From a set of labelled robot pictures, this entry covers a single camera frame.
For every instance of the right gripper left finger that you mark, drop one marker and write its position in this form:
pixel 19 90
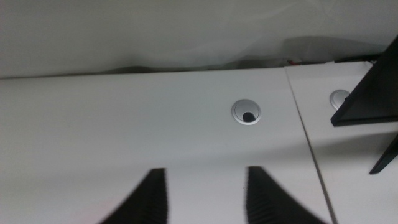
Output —
pixel 149 202

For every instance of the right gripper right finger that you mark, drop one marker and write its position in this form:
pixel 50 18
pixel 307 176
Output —
pixel 267 202

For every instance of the white curtain backdrop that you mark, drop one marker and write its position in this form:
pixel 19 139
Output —
pixel 124 31

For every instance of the black monitor stand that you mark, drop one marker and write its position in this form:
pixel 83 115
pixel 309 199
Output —
pixel 376 96

